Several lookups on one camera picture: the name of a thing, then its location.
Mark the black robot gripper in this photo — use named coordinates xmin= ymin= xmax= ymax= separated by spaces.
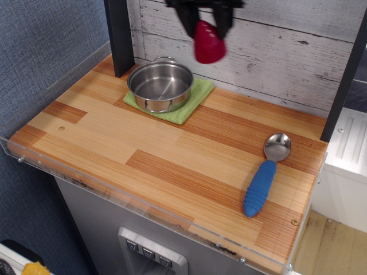
xmin=165 ymin=0 xmax=244 ymax=40

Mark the red plastic strawberry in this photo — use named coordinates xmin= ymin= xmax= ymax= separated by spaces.
xmin=194 ymin=20 xmax=227 ymax=64

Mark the green folded cloth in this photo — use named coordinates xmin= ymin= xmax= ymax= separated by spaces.
xmin=123 ymin=77 xmax=214 ymax=125

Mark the small steel pot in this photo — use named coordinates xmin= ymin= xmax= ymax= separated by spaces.
xmin=127 ymin=57 xmax=194 ymax=113

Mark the white ribbed side counter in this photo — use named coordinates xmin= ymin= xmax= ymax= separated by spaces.
xmin=311 ymin=108 xmax=366 ymax=232

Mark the clear acrylic table guard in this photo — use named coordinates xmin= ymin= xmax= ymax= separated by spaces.
xmin=1 ymin=56 xmax=327 ymax=274

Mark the grey toy fridge cabinet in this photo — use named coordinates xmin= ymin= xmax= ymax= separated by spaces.
xmin=56 ymin=178 xmax=260 ymax=274

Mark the silver dispenser button panel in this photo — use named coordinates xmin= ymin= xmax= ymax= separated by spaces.
xmin=118 ymin=227 xmax=189 ymax=274

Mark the yellow object at corner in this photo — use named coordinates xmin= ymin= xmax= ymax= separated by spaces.
xmin=21 ymin=262 xmax=51 ymax=275

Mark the left black frame post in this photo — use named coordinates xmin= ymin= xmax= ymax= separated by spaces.
xmin=104 ymin=0 xmax=135 ymax=77

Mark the black frame post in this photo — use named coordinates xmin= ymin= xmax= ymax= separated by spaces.
xmin=320 ymin=11 xmax=366 ymax=142
xmin=104 ymin=0 xmax=135 ymax=77

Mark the blue handled metal spoon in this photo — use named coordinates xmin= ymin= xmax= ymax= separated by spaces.
xmin=243 ymin=133 xmax=291 ymax=218

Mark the right black frame post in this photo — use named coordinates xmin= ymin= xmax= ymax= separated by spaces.
xmin=320 ymin=11 xmax=366 ymax=142

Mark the black corrugated hose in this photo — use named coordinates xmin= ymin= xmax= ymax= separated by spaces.
xmin=0 ymin=259 xmax=14 ymax=275

